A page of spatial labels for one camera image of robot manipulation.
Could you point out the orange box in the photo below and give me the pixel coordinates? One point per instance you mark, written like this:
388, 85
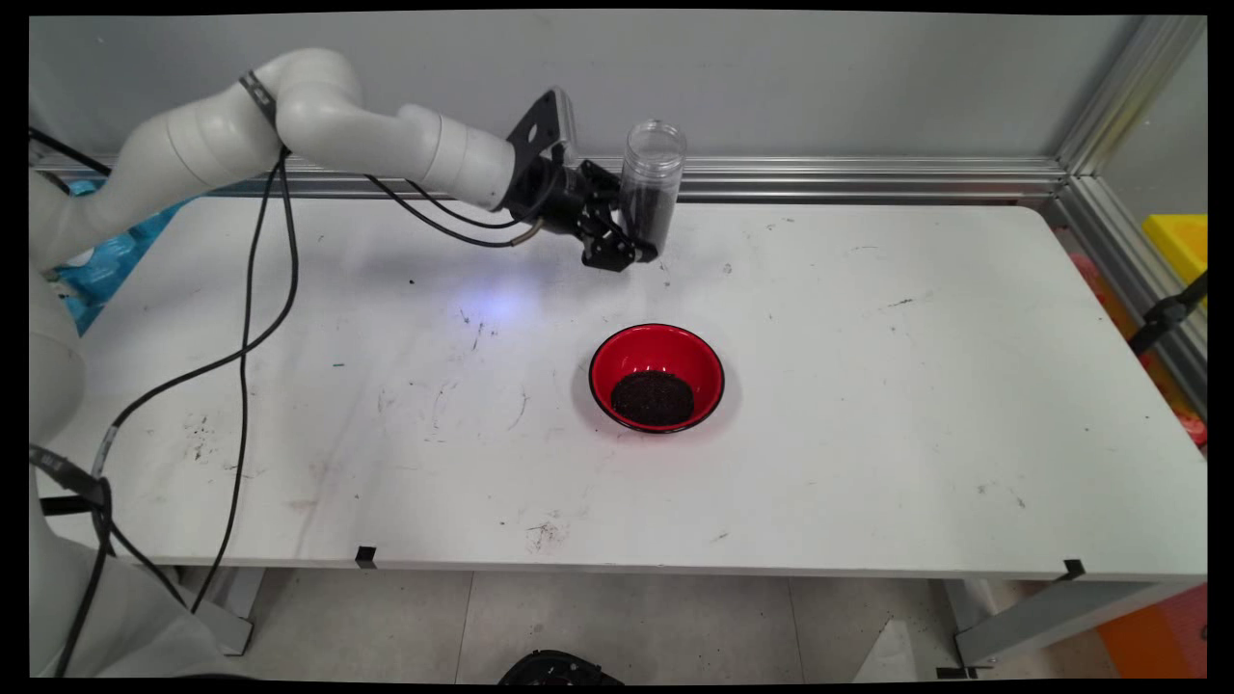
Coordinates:
1157, 636

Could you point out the yellow box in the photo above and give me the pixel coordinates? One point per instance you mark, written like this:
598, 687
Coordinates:
1181, 246

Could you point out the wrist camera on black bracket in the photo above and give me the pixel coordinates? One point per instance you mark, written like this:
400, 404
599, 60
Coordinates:
540, 125

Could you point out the black seeds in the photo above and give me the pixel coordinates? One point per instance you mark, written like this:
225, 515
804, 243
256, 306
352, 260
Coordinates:
651, 212
653, 400

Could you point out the black tape piece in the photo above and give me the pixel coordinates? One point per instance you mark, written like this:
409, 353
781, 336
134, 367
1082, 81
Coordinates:
1074, 569
365, 556

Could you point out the black seeds in bowl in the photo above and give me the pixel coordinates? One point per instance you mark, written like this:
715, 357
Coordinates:
653, 400

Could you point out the red bowl with black rim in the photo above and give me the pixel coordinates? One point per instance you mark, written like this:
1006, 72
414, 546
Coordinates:
656, 347

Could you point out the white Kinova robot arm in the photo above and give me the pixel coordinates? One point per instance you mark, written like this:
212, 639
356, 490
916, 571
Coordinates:
386, 125

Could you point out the blue plastic tray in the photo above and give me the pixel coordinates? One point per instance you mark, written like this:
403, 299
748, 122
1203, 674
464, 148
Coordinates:
106, 260

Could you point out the grey table leg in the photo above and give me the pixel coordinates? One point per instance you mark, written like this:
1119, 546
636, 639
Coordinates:
236, 607
1051, 617

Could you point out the black object on floor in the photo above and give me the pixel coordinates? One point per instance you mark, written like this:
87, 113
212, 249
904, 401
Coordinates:
559, 667

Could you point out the aluminium frame corner post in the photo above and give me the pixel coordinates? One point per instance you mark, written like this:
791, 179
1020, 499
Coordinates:
1128, 92

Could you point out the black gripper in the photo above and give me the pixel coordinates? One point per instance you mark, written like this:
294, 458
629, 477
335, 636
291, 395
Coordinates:
554, 198

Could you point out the short aluminium frame rail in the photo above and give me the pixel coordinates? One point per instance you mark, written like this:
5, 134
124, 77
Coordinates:
1118, 251

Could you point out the clear plastic jar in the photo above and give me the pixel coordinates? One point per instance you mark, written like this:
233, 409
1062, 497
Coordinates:
656, 154

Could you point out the long aluminium frame rail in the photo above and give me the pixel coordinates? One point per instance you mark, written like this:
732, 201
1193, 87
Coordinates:
819, 178

